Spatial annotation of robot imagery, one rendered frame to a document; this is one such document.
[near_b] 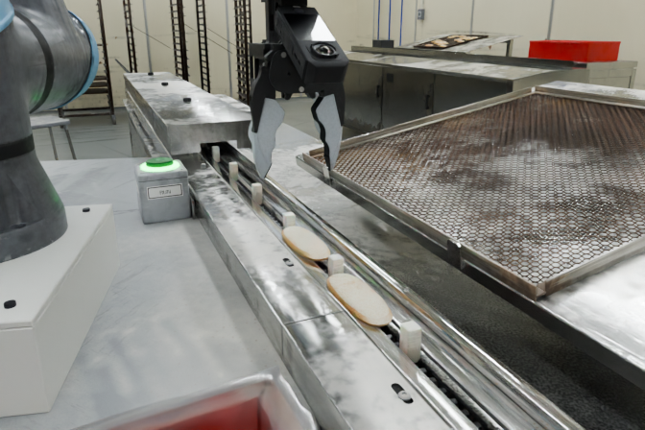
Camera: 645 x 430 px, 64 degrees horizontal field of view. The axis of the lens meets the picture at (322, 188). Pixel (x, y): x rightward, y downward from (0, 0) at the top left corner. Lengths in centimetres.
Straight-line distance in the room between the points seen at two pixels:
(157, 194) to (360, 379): 49
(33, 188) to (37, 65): 12
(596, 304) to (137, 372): 37
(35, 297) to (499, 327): 40
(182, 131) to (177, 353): 60
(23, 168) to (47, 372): 19
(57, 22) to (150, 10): 695
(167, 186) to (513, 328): 50
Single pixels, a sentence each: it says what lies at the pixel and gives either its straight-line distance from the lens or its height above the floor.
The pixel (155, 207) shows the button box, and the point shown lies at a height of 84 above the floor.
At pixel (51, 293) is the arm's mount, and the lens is 46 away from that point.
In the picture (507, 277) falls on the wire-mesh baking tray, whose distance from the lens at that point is 47.
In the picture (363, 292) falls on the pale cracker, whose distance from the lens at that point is 49.
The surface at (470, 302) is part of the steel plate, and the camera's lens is 57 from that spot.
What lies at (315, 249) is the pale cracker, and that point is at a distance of 58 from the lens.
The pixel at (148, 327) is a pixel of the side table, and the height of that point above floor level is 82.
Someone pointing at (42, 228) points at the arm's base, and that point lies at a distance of 55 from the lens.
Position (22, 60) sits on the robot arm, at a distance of 56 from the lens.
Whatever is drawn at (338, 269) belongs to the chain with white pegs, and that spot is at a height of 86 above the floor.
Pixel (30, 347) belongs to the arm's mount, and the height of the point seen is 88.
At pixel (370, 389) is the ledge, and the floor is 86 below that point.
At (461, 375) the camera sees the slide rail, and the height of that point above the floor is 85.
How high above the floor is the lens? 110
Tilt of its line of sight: 17 degrees down
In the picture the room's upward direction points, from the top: straight up
